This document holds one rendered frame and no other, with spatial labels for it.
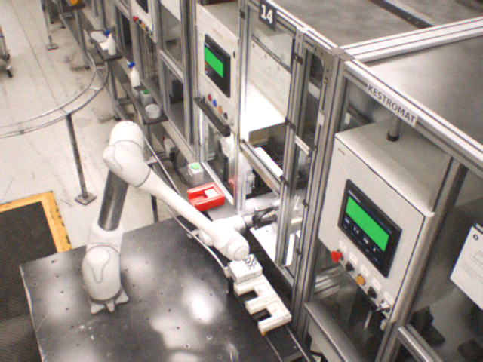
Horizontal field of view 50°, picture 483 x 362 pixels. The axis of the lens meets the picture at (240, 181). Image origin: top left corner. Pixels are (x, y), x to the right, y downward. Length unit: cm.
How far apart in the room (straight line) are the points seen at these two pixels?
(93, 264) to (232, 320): 68
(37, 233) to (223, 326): 195
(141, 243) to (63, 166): 191
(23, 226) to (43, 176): 59
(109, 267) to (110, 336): 31
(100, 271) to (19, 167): 241
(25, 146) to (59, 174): 55
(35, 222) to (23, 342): 104
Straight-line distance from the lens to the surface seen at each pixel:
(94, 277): 246
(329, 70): 165
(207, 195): 270
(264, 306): 233
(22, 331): 349
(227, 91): 233
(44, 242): 395
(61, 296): 270
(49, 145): 490
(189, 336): 246
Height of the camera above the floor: 271
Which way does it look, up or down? 39 degrees down
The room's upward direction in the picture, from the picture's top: 2 degrees clockwise
